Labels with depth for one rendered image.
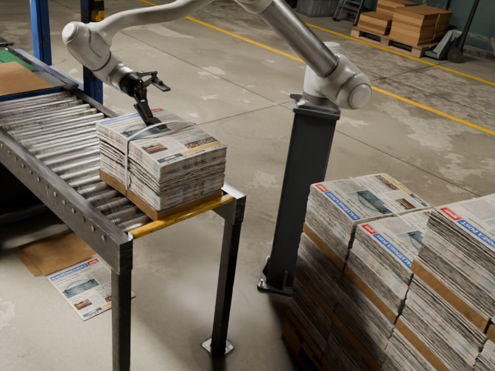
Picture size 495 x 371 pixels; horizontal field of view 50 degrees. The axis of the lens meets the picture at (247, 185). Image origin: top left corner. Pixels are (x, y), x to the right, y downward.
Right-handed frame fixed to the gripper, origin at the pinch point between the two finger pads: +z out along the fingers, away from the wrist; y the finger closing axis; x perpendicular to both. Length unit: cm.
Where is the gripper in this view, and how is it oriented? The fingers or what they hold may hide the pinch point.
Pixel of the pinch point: (163, 107)
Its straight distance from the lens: 183.5
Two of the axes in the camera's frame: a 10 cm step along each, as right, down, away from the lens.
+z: 6.8, 5.0, -5.4
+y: -1.7, 8.2, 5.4
